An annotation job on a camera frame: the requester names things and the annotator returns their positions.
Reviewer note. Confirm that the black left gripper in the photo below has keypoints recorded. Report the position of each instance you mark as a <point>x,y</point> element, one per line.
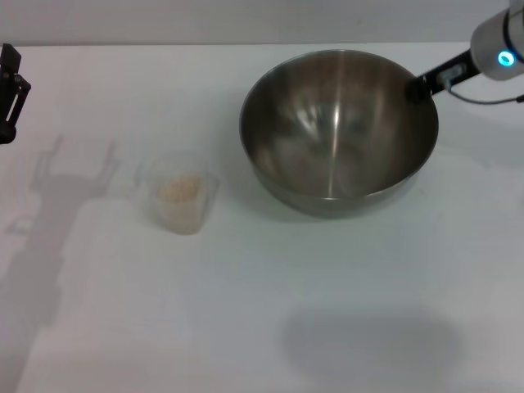
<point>6,138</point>

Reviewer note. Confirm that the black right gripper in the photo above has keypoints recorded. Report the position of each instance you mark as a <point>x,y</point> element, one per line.
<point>448,88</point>

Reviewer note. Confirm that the stainless steel mixing bowl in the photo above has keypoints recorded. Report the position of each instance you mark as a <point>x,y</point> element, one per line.
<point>340,135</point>

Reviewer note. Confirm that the uncooked white rice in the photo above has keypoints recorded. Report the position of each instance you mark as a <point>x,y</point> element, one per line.
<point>180,189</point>

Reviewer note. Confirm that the clear plastic cup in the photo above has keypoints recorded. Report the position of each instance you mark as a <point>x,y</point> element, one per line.
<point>184,217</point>

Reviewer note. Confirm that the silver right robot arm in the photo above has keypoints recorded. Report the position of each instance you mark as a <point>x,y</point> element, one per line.
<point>495,37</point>

